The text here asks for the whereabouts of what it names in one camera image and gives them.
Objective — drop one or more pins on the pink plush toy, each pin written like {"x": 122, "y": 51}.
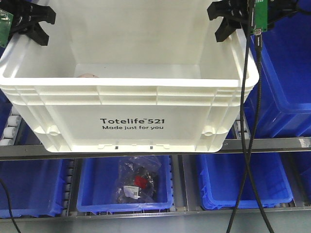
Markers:
{"x": 87, "y": 75}

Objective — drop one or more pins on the green left circuit board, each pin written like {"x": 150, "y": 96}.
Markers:
{"x": 6, "y": 20}

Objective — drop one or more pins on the clear bag with parts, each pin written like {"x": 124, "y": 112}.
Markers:
{"x": 137, "y": 179}

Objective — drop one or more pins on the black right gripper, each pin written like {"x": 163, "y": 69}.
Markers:
{"x": 235, "y": 15}

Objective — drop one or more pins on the blue bin far lower right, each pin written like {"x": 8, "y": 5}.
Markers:
{"x": 297, "y": 167}

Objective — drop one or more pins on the white roller track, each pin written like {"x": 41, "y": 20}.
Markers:
{"x": 237, "y": 130}
{"x": 9, "y": 129}

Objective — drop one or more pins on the white roller track left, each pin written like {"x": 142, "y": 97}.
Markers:
{"x": 9, "y": 129}

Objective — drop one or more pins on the blue bin upper right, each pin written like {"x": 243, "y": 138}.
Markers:
{"x": 285, "y": 109}

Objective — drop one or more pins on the steel upper shelf rail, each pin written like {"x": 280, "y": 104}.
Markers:
{"x": 38, "y": 152}

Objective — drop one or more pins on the steel lower shelf rail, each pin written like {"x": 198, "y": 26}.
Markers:
{"x": 163, "y": 214}

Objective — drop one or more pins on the green circuit board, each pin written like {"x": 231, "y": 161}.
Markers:
{"x": 6, "y": 20}
{"x": 261, "y": 17}

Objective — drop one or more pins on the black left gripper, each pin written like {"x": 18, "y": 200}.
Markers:
{"x": 27, "y": 16}

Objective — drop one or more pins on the blue bin lower left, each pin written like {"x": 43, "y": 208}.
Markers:
{"x": 36, "y": 187}

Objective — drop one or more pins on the white plastic tote box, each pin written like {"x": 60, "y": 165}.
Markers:
{"x": 164, "y": 83}

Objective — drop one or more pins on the blue bin lower middle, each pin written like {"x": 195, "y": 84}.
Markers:
{"x": 96, "y": 193}

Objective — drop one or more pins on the steel shelf rail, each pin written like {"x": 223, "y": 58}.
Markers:
{"x": 38, "y": 152}
{"x": 163, "y": 214}

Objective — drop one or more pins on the white roller track right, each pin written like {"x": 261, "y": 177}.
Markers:
{"x": 237, "y": 130}

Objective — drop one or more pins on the green right circuit board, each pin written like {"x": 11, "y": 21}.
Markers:
{"x": 261, "y": 17}

